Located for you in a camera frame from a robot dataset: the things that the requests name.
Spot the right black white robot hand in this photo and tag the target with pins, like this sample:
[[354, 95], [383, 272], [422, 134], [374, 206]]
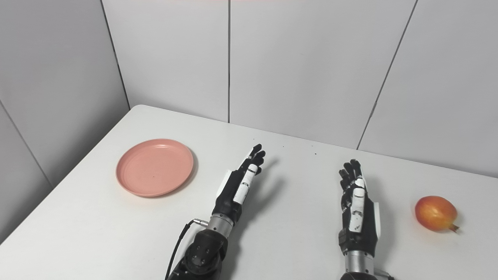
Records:
[[362, 233]]

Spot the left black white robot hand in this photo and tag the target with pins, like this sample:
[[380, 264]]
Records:
[[227, 202]]

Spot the red yellow pomegranate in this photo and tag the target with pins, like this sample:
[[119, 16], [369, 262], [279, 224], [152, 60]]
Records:
[[435, 213]]

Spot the pink round plate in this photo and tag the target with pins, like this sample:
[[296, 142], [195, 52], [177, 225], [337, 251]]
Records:
[[155, 168]]

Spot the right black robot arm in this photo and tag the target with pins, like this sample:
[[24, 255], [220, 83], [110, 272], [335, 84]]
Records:
[[358, 266]]

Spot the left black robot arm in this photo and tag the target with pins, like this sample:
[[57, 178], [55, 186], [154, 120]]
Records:
[[202, 254]]

